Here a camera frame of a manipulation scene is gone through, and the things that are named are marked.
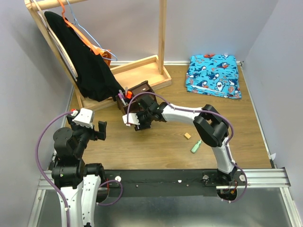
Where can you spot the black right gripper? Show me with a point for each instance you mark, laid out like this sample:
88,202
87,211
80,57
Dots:
141,126

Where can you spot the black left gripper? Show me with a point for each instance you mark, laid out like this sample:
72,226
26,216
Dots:
100,134

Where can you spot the orange black highlighter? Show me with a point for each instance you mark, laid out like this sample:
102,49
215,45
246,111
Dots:
129,95

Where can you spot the purple capped white marker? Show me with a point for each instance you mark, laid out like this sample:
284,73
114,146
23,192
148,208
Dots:
122,99

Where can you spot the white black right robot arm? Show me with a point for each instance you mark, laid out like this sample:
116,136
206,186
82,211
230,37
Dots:
211,127

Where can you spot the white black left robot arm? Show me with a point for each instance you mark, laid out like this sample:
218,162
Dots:
77,181

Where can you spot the dark brown wooden desk organizer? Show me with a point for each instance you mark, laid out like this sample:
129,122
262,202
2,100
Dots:
135,107

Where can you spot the small wooden block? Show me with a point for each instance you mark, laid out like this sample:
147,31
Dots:
187,135

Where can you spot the wooden clothes rack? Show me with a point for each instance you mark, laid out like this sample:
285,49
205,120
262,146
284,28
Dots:
149,69

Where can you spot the black garment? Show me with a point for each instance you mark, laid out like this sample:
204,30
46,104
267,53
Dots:
95,80

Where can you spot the green highlighter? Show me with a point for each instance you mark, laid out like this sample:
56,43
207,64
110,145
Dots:
196,147

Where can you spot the orange hanger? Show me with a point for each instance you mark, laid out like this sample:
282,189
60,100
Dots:
67,23

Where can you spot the blue shark print cloth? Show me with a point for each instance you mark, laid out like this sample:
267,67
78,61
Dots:
213,75

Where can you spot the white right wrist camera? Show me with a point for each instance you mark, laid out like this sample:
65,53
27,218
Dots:
130,119

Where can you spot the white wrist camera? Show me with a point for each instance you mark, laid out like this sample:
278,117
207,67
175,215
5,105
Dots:
130,119
83,117

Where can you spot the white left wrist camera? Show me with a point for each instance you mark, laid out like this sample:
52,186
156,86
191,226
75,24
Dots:
83,117

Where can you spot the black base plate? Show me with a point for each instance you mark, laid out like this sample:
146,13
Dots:
168,182

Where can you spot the blue wire hanger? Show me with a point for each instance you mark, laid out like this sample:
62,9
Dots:
92,35

